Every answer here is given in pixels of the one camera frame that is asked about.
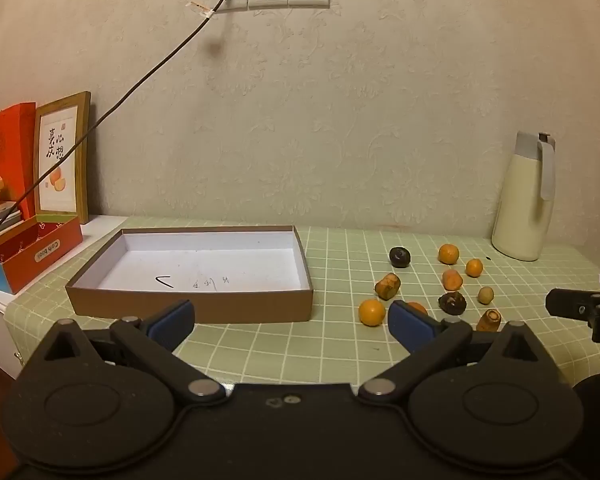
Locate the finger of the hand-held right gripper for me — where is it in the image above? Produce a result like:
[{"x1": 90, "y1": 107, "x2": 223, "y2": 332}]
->
[{"x1": 546, "y1": 288, "x2": 600, "y2": 319}]

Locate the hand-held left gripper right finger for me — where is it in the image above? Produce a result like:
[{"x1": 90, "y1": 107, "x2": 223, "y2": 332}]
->
[{"x1": 357, "y1": 301, "x2": 561, "y2": 404}]

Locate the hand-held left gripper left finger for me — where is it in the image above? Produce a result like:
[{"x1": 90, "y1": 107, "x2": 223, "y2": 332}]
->
[{"x1": 24, "y1": 299, "x2": 228, "y2": 404}]

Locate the brown cylindrical chunk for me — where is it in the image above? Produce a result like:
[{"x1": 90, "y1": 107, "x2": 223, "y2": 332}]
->
[
  {"x1": 476, "y1": 308, "x2": 502, "y2": 332},
  {"x1": 374, "y1": 273, "x2": 400, "y2": 301}
]

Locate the dark brown wrinkled ball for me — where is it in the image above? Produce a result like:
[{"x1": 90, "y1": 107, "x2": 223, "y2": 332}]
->
[{"x1": 438, "y1": 292, "x2": 468, "y2": 315}]

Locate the shallow brown cardboard box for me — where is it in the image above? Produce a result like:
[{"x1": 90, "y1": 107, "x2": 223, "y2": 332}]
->
[{"x1": 65, "y1": 225, "x2": 314, "y2": 324}]

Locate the green checked tablecloth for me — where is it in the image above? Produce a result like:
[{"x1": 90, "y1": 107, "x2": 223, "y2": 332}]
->
[{"x1": 5, "y1": 217, "x2": 600, "y2": 403}]

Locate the cream thermos jug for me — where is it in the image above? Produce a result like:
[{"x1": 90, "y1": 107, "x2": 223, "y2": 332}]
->
[{"x1": 491, "y1": 131, "x2": 557, "y2": 262}]

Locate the red open box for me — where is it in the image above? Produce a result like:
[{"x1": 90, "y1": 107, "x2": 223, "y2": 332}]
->
[{"x1": 0, "y1": 214, "x2": 84, "y2": 295}]

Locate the stack of grey books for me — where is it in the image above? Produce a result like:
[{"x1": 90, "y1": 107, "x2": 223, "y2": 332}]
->
[{"x1": 0, "y1": 201, "x2": 24, "y2": 247}]

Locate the wooden picture frame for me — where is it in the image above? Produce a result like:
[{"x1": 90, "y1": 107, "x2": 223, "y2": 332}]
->
[{"x1": 32, "y1": 91, "x2": 92, "y2": 224}]

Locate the black power cable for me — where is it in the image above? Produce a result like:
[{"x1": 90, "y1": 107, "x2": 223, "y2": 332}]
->
[{"x1": 0, "y1": 0, "x2": 231, "y2": 248}]

